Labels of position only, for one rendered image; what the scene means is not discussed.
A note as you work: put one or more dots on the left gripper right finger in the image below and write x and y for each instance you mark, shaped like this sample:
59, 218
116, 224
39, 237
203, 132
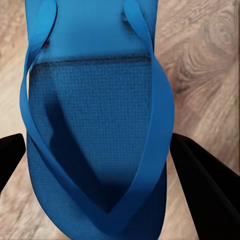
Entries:
211, 189

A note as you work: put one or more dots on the sandal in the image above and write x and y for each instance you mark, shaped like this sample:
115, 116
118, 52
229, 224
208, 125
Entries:
99, 117

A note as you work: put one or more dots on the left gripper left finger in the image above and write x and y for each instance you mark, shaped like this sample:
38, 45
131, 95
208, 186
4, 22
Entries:
12, 150

